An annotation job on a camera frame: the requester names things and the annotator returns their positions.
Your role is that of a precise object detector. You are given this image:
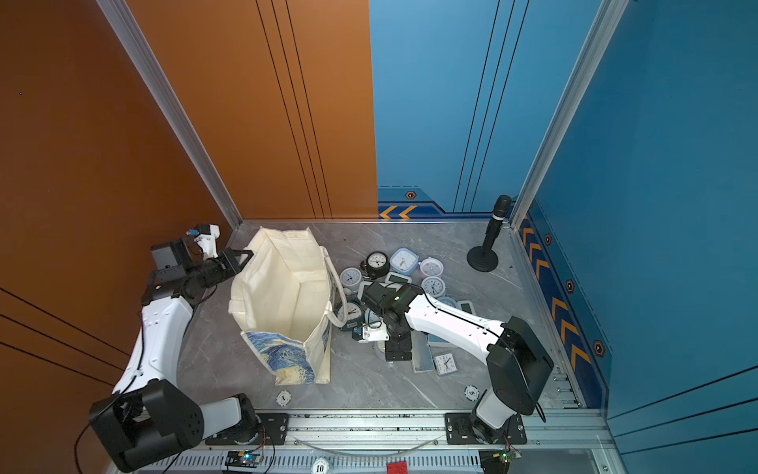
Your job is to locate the grey blue rectangular mirror clock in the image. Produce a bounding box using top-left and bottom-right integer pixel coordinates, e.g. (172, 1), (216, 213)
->
(412, 331), (435, 373)

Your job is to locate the small white square clock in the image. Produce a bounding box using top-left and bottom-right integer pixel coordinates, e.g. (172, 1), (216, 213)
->
(433, 353), (458, 376)

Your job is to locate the cream canvas bag starry print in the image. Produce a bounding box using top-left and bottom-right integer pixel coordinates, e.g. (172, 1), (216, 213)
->
(228, 227), (347, 385)

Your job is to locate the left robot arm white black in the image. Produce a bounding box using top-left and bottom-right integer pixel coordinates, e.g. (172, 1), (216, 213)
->
(88, 240), (261, 473)

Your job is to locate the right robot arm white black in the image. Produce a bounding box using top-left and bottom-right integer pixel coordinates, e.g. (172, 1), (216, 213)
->
(361, 282), (555, 444)

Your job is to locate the small white digital clock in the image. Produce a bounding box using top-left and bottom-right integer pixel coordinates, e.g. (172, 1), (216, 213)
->
(385, 272), (413, 284)

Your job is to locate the dark teal alarm clock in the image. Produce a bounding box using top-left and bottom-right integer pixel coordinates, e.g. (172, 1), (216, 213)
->
(336, 299), (365, 332)

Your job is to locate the black round alarm clock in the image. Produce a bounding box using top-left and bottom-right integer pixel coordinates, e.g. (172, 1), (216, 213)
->
(361, 251), (390, 280)

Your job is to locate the light blue square alarm clock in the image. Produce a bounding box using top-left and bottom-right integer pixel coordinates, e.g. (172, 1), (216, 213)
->
(389, 248), (420, 277)

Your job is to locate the white twin-bell alarm clock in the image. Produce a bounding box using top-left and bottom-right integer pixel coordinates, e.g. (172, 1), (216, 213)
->
(340, 267), (363, 295)

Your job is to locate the white round alarm clock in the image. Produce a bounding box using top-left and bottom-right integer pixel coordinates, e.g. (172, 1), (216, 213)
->
(420, 276), (447, 299)

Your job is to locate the pink round alarm clock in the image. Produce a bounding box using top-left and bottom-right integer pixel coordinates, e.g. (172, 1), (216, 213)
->
(418, 257), (444, 278)

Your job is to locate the white green digital clock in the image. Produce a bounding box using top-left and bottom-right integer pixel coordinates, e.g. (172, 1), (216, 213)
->
(457, 300), (477, 315)

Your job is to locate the black microphone on stand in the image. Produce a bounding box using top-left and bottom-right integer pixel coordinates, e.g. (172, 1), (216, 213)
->
(467, 195), (513, 273)

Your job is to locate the white round marker right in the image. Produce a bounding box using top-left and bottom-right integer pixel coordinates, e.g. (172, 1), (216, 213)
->
(464, 385), (480, 402)

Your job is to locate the white round marker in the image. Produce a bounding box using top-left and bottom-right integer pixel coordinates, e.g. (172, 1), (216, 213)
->
(464, 385), (480, 402)
(276, 390), (292, 407)

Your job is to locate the white round marker left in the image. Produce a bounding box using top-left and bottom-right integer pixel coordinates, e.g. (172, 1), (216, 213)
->
(276, 390), (292, 407)

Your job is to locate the red block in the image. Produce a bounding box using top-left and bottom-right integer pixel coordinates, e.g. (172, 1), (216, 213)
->
(386, 461), (409, 474)

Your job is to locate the white round number tag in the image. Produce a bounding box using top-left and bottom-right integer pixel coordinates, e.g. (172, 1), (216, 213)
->
(311, 457), (332, 474)

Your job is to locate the right circuit board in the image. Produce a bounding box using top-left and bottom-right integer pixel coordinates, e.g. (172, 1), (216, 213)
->
(493, 446), (522, 464)

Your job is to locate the green circuit board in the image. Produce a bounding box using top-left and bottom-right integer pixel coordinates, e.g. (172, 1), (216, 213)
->
(224, 450), (264, 472)

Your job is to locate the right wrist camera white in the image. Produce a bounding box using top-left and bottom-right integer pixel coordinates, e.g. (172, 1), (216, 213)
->
(351, 322), (390, 344)

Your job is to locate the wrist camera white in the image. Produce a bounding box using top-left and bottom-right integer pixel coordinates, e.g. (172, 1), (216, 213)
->
(186, 224), (220, 259)
(351, 322), (390, 344)

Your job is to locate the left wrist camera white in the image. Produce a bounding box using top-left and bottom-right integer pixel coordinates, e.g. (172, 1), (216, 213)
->
(186, 224), (220, 259)

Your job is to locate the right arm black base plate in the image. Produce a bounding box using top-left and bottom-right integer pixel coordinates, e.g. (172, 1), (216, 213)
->
(444, 413), (527, 446)

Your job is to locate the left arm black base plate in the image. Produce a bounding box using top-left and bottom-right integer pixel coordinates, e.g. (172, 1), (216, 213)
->
(204, 413), (290, 446)

